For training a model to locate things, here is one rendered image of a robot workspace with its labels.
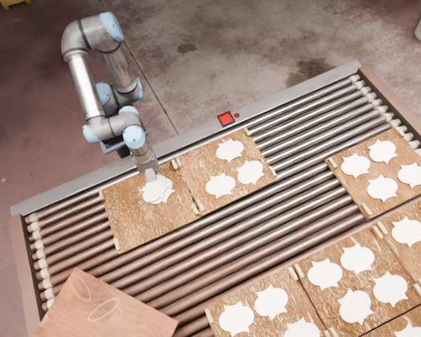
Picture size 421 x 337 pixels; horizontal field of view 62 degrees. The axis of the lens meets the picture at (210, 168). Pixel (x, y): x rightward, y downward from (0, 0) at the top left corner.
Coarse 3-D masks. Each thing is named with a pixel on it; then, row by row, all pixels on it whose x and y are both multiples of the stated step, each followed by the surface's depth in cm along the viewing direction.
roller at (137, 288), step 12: (420, 156) 171; (336, 192) 166; (312, 204) 164; (288, 216) 162; (264, 228) 161; (228, 240) 160; (240, 240) 159; (204, 252) 158; (216, 252) 157; (180, 264) 156; (192, 264) 156; (156, 276) 154; (168, 276) 155; (132, 288) 153; (144, 288) 153
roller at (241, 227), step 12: (420, 144) 174; (336, 180) 169; (312, 192) 167; (324, 192) 168; (288, 204) 165; (264, 216) 163; (228, 228) 163; (240, 228) 162; (204, 240) 161; (216, 240) 160; (180, 252) 159; (192, 252) 159; (156, 264) 157; (168, 264) 157; (132, 276) 155; (144, 276) 156; (120, 288) 155
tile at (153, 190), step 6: (162, 180) 172; (150, 186) 171; (156, 186) 171; (162, 186) 170; (168, 186) 170; (144, 192) 170; (150, 192) 169; (156, 192) 169; (162, 192) 169; (150, 198) 168; (156, 198) 168; (162, 198) 167
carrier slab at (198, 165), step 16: (208, 144) 182; (192, 160) 179; (208, 160) 178; (224, 160) 177; (240, 160) 176; (192, 176) 174; (208, 176) 174; (272, 176) 171; (192, 192) 170; (240, 192) 168; (208, 208) 166
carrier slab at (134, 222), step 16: (144, 176) 177; (176, 176) 175; (112, 192) 174; (128, 192) 173; (176, 192) 171; (112, 208) 170; (128, 208) 169; (144, 208) 168; (160, 208) 168; (176, 208) 167; (112, 224) 166; (128, 224) 165; (144, 224) 165; (160, 224) 164; (176, 224) 163; (128, 240) 162; (144, 240) 161
